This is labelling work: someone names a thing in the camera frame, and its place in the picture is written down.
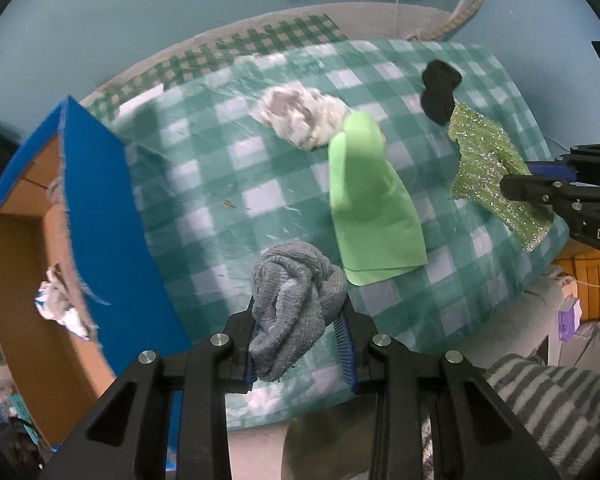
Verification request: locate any olive cloth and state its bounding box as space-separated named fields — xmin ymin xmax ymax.
xmin=282 ymin=405 xmax=377 ymax=480

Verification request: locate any teal small box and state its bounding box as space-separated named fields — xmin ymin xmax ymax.
xmin=9 ymin=394 xmax=33 ymax=423

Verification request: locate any blue cardboard box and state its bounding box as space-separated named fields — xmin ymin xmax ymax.
xmin=0 ymin=95 xmax=193 ymax=448

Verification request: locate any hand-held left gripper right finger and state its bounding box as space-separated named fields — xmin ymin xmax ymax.
xmin=334 ymin=307 xmax=563 ymax=480

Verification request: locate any purple packet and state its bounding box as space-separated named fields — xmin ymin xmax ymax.
xmin=557 ymin=296 xmax=583 ymax=342

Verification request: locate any sparkly green scrubber cloth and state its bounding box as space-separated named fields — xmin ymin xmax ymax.
xmin=447 ymin=103 xmax=556 ymax=252

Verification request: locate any white grey rag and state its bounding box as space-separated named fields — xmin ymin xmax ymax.
xmin=250 ymin=86 xmax=352 ymax=152

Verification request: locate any teal checked tablecloth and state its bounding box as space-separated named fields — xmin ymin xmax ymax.
xmin=115 ymin=39 xmax=571 ymax=431

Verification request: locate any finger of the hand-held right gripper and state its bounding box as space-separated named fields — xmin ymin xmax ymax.
xmin=525 ymin=144 xmax=600 ymax=186
xmin=500 ymin=174 xmax=600 ymax=216

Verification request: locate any grey striped garment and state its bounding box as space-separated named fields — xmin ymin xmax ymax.
xmin=485 ymin=355 xmax=600 ymax=480

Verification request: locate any white crumpled cloth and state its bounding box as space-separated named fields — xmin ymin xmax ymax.
xmin=34 ymin=265 xmax=98 ymax=343

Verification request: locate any black sock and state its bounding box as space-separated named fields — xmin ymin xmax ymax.
xmin=421 ymin=60 xmax=463 ymax=127

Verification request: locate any grey knitted cloth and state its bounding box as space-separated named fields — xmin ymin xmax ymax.
xmin=249 ymin=240 xmax=347 ymax=383

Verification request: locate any light green cloth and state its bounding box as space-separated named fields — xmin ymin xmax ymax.
xmin=327 ymin=110 xmax=428 ymax=287

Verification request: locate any orange wooden crate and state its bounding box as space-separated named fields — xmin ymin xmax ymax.
xmin=552 ymin=250 xmax=600 ymax=323

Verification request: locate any beige pipe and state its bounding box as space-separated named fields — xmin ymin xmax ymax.
xmin=405 ymin=0 xmax=498 ymax=41

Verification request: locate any green checked floor mat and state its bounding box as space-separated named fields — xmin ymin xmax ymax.
xmin=82 ymin=12 xmax=348 ymax=121

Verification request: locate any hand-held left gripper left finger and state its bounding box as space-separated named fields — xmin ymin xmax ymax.
xmin=40 ymin=305 xmax=256 ymax=480

